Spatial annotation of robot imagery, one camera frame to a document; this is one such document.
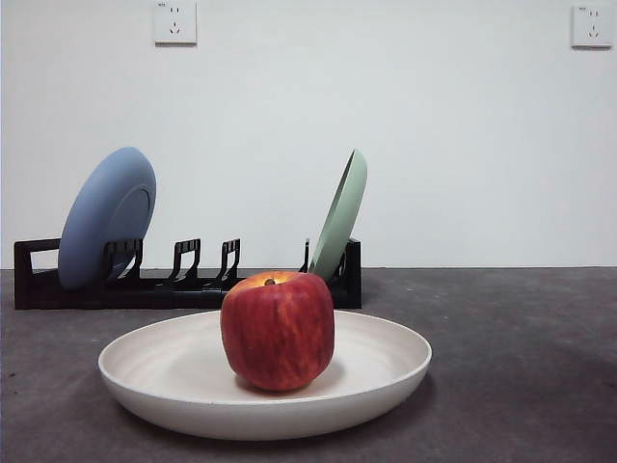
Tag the red apple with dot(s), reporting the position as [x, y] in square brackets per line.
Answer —
[277, 333]

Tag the pale yellow round plate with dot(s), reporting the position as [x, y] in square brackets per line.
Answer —
[164, 362]

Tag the light green round plate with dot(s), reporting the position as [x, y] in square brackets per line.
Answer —
[344, 212]

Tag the blue round plate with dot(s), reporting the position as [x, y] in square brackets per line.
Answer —
[91, 217]

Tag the black plastic plate rack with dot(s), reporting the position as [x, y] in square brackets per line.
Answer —
[43, 295]

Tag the white wall socket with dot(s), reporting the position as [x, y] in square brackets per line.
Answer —
[591, 26]
[175, 24]

